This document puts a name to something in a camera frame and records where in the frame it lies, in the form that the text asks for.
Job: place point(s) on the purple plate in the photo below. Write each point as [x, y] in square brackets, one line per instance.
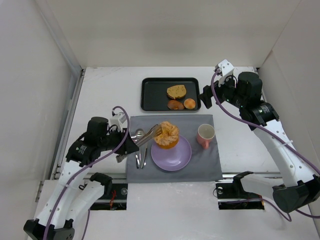
[173, 159]

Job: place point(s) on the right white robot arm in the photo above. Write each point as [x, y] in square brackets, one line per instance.
[300, 179]

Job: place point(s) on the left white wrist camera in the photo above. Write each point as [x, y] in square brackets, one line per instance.
[118, 121]

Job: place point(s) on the pink mug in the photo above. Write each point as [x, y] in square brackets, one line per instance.
[205, 135]

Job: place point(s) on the brown bread slice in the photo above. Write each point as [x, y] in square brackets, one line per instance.
[176, 92]

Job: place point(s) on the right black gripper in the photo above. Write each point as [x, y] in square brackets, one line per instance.
[211, 94]

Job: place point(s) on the silver metal tongs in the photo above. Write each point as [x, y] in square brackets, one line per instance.
[155, 131]

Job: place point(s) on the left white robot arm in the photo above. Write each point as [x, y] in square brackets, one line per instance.
[70, 200]

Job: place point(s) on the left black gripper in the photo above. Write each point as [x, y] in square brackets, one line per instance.
[125, 144]

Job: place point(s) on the silver spoon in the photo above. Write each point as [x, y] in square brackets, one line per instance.
[140, 133]

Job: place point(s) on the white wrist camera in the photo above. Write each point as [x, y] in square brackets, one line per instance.
[118, 121]
[225, 69]

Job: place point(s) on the dark glazed pastry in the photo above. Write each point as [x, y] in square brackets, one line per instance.
[175, 105]

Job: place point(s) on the aluminium frame rail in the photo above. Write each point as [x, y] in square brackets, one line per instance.
[66, 123]

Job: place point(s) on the silver knife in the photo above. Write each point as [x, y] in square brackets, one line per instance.
[143, 161]

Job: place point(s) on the large orange sugared bread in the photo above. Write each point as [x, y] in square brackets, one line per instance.
[169, 136]

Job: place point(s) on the black baking tray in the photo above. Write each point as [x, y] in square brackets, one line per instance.
[154, 96]

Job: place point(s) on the small round bun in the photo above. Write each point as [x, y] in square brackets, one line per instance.
[189, 104]

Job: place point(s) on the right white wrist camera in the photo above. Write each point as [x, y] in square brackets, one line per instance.
[225, 69]

